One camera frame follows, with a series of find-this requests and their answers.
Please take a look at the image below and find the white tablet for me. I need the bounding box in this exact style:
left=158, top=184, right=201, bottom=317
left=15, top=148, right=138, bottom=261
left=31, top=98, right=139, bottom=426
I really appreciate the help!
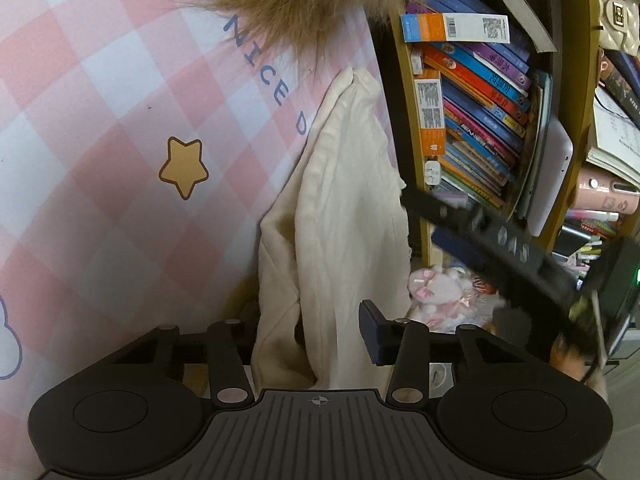
left=525, top=120, right=574, bottom=237

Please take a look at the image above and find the pink checked printed table mat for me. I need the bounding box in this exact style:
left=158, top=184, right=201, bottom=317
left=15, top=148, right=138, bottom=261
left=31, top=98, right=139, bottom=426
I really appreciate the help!
left=0, top=0, right=402, bottom=413

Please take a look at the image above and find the cream printed t-shirt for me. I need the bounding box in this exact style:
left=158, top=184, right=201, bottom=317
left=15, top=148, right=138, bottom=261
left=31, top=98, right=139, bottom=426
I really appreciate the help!
left=250, top=67, right=417, bottom=392

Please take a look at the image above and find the pink rabbit plush toy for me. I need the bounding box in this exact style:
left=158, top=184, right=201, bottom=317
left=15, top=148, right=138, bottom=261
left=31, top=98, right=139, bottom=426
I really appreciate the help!
left=407, top=265, right=502, bottom=334

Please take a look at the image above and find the tall orange and white box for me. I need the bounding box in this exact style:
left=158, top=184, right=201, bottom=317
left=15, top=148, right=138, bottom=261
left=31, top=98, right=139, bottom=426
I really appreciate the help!
left=400, top=12, right=511, bottom=44

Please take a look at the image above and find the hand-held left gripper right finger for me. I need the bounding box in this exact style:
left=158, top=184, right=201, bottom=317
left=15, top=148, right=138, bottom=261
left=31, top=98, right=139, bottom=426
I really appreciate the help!
left=359, top=299, right=525, bottom=406

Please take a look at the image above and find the wooden bookshelf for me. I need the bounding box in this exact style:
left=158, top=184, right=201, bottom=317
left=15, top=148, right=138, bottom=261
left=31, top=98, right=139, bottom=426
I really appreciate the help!
left=369, top=0, right=640, bottom=267

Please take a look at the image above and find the row of colourful books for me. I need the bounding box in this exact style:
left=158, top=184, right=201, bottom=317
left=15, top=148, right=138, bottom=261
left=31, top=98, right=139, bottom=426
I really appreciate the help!
left=402, top=0, right=535, bottom=212

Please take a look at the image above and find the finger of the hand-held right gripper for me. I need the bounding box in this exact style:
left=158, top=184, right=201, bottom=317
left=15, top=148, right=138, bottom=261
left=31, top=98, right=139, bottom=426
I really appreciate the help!
left=431, top=225, right=507, bottom=287
left=399, top=186, right=477, bottom=232

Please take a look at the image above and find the thick white paperback book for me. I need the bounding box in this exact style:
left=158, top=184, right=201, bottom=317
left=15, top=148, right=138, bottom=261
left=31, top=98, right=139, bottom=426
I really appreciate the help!
left=487, top=0, right=559, bottom=54

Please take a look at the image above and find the pink cup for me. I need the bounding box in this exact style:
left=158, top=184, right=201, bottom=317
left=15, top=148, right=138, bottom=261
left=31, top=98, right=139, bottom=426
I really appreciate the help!
left=569, top=167, right=640, bottom=214

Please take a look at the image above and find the person's right hand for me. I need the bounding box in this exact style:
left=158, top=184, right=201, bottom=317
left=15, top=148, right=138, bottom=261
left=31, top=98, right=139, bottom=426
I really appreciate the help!
left=550, top=334, right=603, bottom=383

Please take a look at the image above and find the grey laptop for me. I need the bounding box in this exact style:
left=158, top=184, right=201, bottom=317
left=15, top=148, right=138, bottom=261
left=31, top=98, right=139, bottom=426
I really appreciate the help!
left=514, top=72, right=554, bottom=219

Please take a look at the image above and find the flat white and orange box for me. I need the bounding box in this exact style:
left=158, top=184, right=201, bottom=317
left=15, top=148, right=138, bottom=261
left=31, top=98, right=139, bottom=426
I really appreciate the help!
left=413, top=78, right=446, bottom=159

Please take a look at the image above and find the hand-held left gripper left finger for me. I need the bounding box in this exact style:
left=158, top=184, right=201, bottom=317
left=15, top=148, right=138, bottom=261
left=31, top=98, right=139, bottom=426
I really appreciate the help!
left=106, top=319, right=256, bottom=406

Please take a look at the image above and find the bunch of coloured pens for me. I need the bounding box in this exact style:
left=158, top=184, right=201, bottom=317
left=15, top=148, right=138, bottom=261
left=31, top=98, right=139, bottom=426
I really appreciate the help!
left=559, top=209, right=622, bottom=277

